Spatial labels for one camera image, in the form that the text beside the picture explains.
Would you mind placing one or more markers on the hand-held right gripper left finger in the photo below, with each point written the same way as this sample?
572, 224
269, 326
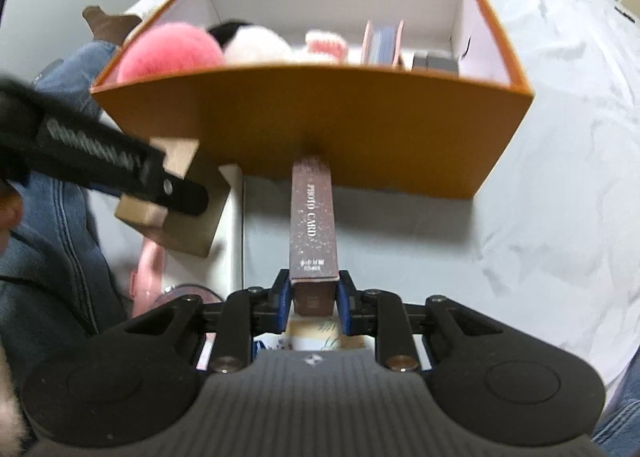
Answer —
281, 299

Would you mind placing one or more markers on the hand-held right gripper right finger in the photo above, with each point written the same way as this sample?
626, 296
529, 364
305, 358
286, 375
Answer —
346, 302

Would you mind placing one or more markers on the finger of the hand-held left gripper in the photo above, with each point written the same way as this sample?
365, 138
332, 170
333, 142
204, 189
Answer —
185, 194

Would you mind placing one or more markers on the gold glitter box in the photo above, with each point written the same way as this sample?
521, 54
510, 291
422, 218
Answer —
195, 229

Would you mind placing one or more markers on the brown card box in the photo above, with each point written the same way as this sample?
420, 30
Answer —
312, 217

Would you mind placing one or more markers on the pink tube case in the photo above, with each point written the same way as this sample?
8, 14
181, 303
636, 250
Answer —
147, 277

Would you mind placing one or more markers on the pink fluffy plush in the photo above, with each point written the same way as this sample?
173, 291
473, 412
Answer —
170, 52

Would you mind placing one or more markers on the orange cardboard box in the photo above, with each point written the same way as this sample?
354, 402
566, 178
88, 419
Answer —
375, 137

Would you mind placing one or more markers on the crochet rabbit doll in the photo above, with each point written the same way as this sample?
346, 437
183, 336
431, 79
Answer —
325, 44

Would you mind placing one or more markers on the pink card album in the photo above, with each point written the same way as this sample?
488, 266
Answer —
382, 44

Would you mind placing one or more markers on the dark grey box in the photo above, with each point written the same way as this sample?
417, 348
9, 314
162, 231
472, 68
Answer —
435, 62

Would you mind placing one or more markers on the person's left hand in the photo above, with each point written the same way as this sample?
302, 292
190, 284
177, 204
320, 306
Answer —
10, 217

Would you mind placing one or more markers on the white floral cup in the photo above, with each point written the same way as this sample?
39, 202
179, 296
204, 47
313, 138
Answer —
310, 332

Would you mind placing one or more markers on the person's left brown sock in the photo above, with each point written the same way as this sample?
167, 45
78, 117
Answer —
107, 24

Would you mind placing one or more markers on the person's left leg in jeans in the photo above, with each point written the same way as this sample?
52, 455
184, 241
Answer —
45, 262

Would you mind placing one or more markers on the person's leg in jeans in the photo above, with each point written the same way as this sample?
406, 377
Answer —
45, 262
620, 432

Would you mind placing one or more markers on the black and white panda plush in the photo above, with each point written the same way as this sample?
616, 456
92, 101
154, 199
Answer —
255, 44

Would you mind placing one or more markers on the cream fluffy garment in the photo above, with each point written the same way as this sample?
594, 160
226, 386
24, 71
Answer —
10, 397

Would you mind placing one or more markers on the person's right leg in jeans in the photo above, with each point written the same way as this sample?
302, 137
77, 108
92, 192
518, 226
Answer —
620, 432

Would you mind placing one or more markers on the small black object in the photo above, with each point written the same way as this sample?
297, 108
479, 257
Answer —
621, 10

